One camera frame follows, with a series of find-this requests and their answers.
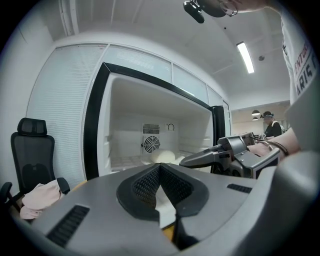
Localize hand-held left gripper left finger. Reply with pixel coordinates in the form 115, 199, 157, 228
30, 162, 181, 256

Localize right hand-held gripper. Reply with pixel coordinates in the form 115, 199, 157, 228
179, 133, 281, 180

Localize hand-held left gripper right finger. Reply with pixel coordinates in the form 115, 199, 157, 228
159, 149, 320, 256

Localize white food block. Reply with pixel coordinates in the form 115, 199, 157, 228
150, 148, 177, 165

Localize black mini fridge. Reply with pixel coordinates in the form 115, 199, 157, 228
82, 61, 226, 181

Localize person's right forearm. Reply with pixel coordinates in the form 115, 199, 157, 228
268, 126, 302, 156

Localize person's right hand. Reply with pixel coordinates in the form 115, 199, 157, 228
246, 142, 271, 158

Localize round wooden table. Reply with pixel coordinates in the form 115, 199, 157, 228
70, 180, 88, 194

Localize pink cloth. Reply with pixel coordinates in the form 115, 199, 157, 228
19, 180, 64, 221

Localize black wrist band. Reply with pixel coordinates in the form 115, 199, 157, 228
259, 140, 290, 156

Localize black office chair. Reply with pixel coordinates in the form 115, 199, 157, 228
0, 117, 71, 213

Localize long ceiling light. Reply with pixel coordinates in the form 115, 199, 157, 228
235, 42, 255, 75

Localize white printed shirt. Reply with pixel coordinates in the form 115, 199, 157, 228
279, 9, 320, 162

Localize thin-framed glasses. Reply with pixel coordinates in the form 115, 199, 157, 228
218, 0, 239, 18

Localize person's face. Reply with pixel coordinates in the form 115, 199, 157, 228
199, 0, 276, 19

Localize black head-mounted camera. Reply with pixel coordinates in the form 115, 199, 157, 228
182, 0, 206, 25

